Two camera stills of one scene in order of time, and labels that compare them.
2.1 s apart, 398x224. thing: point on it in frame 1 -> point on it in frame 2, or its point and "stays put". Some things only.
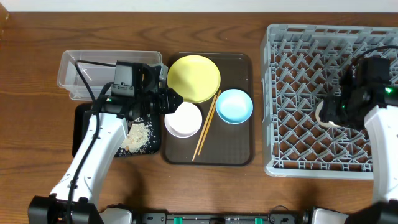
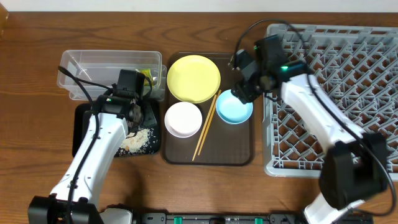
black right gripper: [329, 111] -> [243, 92]
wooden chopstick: [201, 139] stays put
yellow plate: [196, 78] stays put
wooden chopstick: [207, 129] stays put
